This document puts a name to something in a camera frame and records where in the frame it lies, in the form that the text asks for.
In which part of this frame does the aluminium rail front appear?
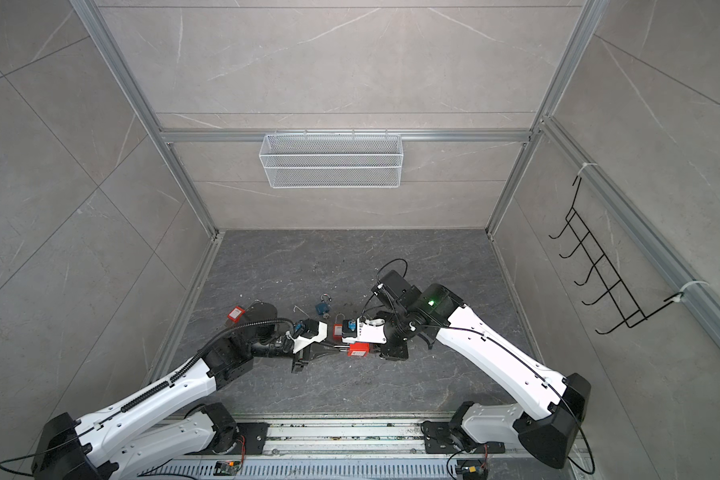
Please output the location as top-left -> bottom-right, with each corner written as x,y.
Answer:
92,413 -> 595,480

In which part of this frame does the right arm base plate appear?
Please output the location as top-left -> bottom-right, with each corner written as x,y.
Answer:
420,420 -> 506,454

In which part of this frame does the red padlock long shackle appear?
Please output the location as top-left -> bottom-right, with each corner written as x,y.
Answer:
333,313 -> 345,342

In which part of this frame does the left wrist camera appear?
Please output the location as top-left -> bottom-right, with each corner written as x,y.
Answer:
291,319 -> 328,354

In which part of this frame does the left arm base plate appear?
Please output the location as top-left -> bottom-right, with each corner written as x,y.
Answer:
212,422 -> 270,455

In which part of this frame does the white wire mesh basket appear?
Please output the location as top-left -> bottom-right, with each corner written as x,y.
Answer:
259,133 -> 404,189

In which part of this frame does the black wire hook rack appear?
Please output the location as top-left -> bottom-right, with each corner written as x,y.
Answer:
548,176 -> 684,336

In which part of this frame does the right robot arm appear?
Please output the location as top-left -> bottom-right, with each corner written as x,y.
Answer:
357,264 -> 591,469

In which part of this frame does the blue padlock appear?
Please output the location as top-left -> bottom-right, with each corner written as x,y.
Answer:
315,294 -> 332,319

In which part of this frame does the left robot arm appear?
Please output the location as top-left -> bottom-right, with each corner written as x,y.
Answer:
25,302 -> 329,479

